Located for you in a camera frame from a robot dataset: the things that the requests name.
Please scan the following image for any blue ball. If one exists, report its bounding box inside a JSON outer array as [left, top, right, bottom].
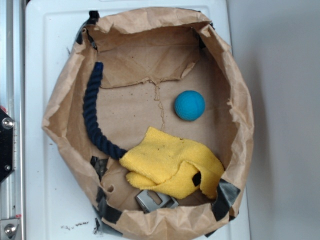
[[174, 90, 206, 121]]

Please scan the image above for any yellow microfiber cloth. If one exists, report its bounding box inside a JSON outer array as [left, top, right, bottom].
[[119, 127, 225, 200]]

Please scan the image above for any grey metal buckle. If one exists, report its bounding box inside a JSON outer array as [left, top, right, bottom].
[[135, 190, 179, 213]]

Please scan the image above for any white plastic tray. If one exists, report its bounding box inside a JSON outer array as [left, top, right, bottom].
[[24, 0, 252, 240]]

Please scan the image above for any dark navy twisted rope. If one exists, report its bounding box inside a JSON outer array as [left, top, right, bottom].
[[82, 61, 128, 160]]

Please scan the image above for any black metal bracket plate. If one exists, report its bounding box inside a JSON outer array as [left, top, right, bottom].
[[0, 105, 15, 184]]

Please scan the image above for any aluminium frame rail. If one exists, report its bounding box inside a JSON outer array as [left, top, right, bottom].
[[0, 0, 26, 240]]

